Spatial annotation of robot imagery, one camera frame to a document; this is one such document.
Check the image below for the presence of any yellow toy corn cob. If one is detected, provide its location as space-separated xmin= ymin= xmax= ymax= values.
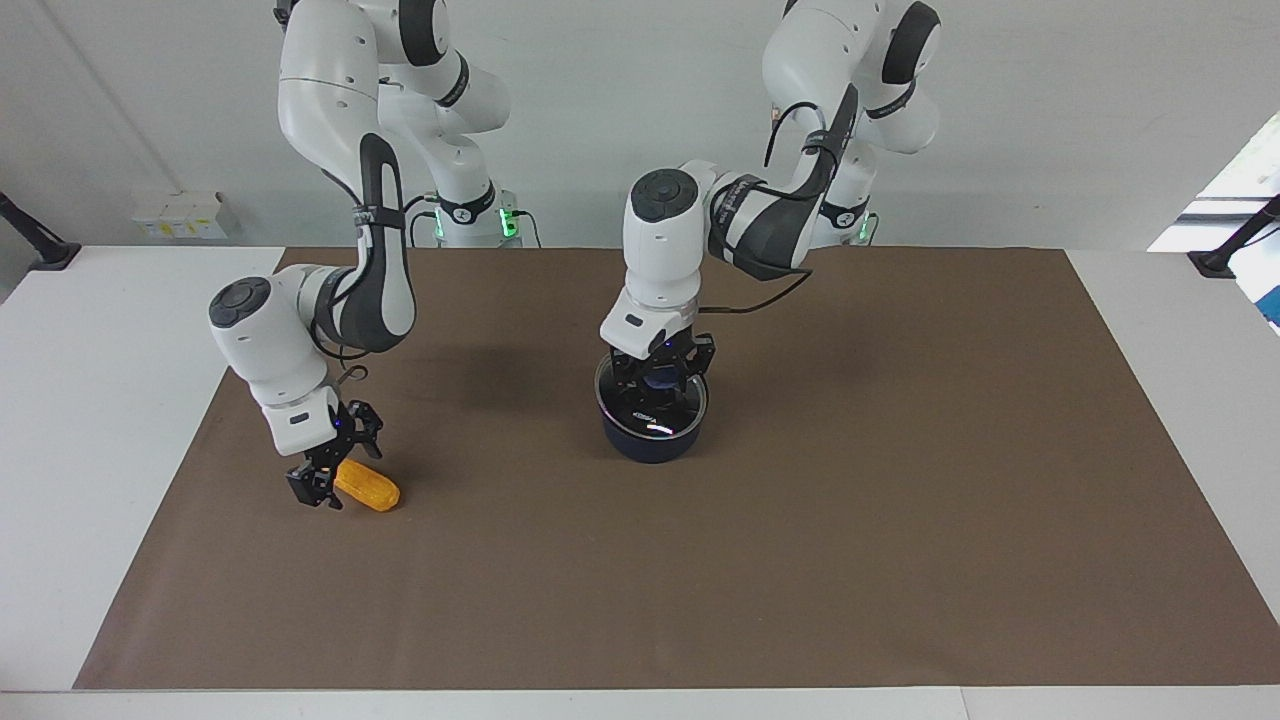
xmin=333 ymin=460 xmax=401 ymax=513

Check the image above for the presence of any glass lid with blue knob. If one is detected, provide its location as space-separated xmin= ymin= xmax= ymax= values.
xmin=596 ymin=352 xmax=709 ymax=441

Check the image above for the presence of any brown table mat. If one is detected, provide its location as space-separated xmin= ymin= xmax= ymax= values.
xmin=73 ymin=247 xmax=1280 ymax=691

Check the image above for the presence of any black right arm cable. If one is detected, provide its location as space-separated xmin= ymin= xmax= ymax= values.
xmin=318 ymin=165 xmax=373 ymax=389

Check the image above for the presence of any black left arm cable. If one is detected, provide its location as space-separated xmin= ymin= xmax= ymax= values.
xmin=700 ymin=100 xmax=833 ymax=317

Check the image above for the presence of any dark blue saucepan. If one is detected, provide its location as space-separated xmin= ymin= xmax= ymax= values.
xmin=595 ymin=352 xmax=710 ymax=464

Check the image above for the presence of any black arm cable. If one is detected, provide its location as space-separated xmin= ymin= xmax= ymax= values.
xmin=700 ymin=100 xmax=833 ymax=317
xmin=318 ymin=165 xmax=373 ymax=389

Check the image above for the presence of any black clamp stand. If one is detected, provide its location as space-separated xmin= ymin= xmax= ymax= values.
xmin=1188 ymin=195 xmax=1280 ymax=279
xmin=0 ymin=190 xmax=81 ymax=271

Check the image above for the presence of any white wall socket box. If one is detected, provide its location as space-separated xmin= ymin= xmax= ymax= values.
xmin=133 ymin=192 xmax=229 ymax=239

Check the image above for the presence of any black base cable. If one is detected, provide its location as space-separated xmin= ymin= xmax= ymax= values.
xmin=403 ymin=193 xmax=441 ymax=248

